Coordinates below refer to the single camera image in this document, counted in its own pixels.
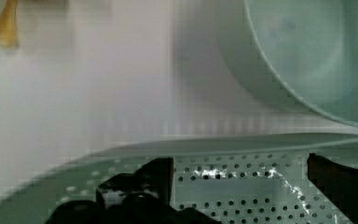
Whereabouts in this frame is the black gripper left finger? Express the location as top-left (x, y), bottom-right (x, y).
top-left (95, 157), bottom-right (173, 209)

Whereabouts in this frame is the peeled banana toy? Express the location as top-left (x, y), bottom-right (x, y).
top-left (0, 0), bottom-right (19, 49)

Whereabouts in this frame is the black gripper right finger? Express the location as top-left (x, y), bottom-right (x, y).
top-left (307, 153), bottom-right (358, 224)

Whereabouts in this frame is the green plastic strainer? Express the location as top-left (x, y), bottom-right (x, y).
top-left (0, 133), bottom-right (358, 224)

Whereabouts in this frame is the green mug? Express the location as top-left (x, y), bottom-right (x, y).
top-left (215, 0), bottom-right (358, 127)

